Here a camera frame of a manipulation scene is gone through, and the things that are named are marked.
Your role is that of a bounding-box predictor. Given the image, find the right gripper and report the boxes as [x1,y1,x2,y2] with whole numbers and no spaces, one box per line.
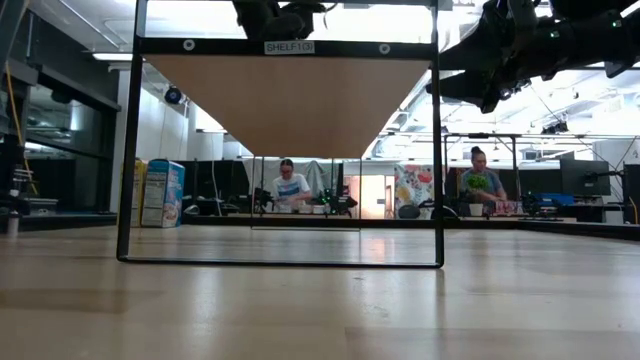
[425,0,546,115]

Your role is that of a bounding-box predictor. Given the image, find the yellow Corn Pops cereal box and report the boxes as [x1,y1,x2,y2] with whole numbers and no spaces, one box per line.
[130,158,150,229]

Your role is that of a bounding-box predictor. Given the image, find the blue Rice Krispies cereal box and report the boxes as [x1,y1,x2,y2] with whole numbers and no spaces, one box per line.
[141,158,187,229]

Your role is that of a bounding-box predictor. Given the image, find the black ceiling light fixture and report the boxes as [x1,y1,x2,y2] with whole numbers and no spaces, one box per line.
[541,119,571,136]

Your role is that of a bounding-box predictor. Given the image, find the green plant in white pot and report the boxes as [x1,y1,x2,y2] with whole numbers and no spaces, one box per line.
[464,173,491,217]

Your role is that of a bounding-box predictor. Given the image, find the floral patterned cloth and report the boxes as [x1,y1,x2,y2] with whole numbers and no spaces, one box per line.
[393,163,435,220]

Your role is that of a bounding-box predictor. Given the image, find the grey white curtain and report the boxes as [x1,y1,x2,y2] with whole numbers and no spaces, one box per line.
[242,158,342,206]

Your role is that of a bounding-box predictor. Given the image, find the blue bin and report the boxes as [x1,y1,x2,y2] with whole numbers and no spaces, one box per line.
[533,192,576,207]

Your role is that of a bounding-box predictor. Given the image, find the black computer monitor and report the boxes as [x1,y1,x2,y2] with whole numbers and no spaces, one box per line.
[559,158,612,197]

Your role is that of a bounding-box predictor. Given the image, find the black partition panel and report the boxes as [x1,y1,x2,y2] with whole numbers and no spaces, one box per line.
[177,159,251,216]

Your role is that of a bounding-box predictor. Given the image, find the dark glass partition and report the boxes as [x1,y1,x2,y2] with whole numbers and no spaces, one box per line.
[24,14,122,217]

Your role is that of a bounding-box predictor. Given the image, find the grey container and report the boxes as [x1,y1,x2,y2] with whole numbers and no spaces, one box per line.
[19,197,59,217]

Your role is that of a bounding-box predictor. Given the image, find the white cylinder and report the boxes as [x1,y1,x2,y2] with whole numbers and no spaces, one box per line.
[5,209,21,239]

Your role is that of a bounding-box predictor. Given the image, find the black metal gantry frame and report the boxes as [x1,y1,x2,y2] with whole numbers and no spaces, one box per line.
[442,132,524,217]

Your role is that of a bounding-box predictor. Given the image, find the black frame wooden shelf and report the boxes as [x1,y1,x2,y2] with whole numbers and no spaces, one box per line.
[115,0,446,270]

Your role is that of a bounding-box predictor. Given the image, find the yellow cable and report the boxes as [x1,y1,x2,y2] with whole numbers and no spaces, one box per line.
[3,62,40,196]

